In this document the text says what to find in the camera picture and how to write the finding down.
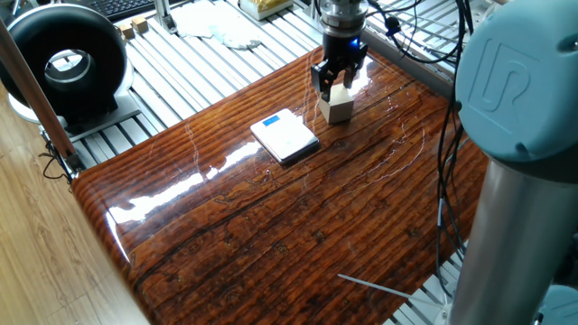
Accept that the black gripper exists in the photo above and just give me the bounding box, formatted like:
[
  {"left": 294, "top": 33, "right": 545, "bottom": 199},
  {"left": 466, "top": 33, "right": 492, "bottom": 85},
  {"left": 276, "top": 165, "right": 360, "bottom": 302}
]
[{"left": 310, "top": 31, "right": 369, "bottom": 103}]

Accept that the light wooden cube block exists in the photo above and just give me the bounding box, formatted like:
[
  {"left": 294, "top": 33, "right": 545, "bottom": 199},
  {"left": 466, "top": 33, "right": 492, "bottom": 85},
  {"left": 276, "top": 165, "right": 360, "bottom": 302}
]
[{"left": 318, "top": 84, "right": 356, "bottom": 125}]

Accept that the silver digital pocket scale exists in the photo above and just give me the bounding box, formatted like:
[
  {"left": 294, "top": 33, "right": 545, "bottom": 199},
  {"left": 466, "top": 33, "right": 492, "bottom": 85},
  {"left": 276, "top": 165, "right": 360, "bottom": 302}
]
[{"left": 249, "top": 107, "right": 321, "bottom": 166}]

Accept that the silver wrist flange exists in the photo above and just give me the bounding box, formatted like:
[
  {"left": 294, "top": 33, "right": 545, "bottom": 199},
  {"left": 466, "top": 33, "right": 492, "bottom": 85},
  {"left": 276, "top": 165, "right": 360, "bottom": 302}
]
[{"left": 318, "top": 0, "right": 369, "bottom": 37}]

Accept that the white box with yellow contents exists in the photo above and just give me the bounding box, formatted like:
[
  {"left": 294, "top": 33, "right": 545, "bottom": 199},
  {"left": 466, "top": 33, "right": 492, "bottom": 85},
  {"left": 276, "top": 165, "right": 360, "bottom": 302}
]
[{"left": 238, "top": 0, "right": 294, "bottom": 22}]

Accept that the white crumpled cloth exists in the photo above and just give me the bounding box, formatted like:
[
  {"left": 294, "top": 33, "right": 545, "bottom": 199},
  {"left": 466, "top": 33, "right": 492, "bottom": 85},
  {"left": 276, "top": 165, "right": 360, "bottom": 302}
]
[{"left": 171, "top": 2, "right": 263, "bottom": 51}]

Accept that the short aluminium stand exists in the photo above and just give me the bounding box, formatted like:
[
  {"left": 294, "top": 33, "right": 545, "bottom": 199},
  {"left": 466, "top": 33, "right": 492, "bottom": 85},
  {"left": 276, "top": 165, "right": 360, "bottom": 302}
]
[{"left": 153, "top": 0, "right": 178, "bottom": 35}]

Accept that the black computer keyboard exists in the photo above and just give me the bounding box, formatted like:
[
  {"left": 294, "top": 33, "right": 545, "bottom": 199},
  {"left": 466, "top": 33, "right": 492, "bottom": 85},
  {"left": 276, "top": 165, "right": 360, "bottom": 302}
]
[{"left": 85, "top": 0, "right": 182, "bottom": 22}]

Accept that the grey aluminium table rail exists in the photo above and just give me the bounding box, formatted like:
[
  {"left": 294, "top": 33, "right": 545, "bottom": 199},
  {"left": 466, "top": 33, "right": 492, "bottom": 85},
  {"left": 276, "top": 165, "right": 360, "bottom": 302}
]
[{"left": 360, "top": 24, "right": 457, "bottom": 98}]

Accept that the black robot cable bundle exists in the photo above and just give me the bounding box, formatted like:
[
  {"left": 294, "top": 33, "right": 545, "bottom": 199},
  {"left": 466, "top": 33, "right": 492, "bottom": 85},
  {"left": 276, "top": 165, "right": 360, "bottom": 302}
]
[{"left": 365, "top": 0, "right": 475, "bottom": 299}]

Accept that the brown blurred frame post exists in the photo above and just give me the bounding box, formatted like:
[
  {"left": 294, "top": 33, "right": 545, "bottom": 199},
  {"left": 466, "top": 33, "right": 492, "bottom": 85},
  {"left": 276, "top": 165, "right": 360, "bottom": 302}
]
[{"left": 0, "top": 20, "right": 85, "bottom": 171}]

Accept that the black ring shaped device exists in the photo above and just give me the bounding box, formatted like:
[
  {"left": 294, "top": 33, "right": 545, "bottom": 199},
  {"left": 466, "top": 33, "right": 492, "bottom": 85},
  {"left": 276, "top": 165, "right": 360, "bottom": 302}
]
[{"left": 0, "top": 3, "right": 141, "bottom": 141}]

